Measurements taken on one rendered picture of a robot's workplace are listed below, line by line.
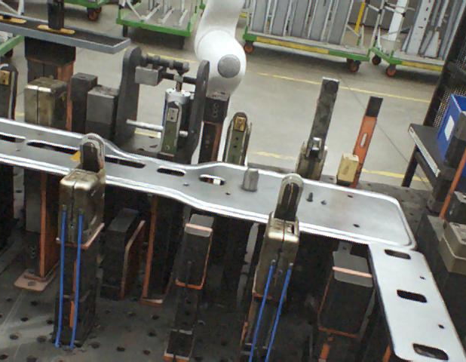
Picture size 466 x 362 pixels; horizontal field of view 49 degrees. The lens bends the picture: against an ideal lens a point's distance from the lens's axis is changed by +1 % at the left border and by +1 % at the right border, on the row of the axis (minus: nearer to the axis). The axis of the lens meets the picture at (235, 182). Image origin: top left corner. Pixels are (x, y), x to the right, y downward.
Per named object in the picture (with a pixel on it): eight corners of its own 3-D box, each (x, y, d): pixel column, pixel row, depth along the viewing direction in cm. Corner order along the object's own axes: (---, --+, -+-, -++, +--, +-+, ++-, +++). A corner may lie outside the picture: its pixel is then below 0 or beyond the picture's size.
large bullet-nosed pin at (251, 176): (239, 196, 103) (245, 167, 100) (240, 189, 106) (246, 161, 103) (254, 199, 103) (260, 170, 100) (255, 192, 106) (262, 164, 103)
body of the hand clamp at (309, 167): (269, 279, 128) (300, 151, 113) (271, 264, 134) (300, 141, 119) (292, 284, 128) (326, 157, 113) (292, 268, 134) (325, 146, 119)
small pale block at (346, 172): (305, 292, 125) (343, 157, 110) (305, 284, 129) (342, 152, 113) (319, 296, 125) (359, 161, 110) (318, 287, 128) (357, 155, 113)
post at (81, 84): (65, 222, 135) (69, 75, 118) (72, 214, 140) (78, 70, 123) (83, 226, 135) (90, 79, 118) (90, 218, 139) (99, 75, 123)
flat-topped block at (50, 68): (25, 194, 145) (23, 32, 126) (38, 182, 152) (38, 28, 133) (59, 200, 145) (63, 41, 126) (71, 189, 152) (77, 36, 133)
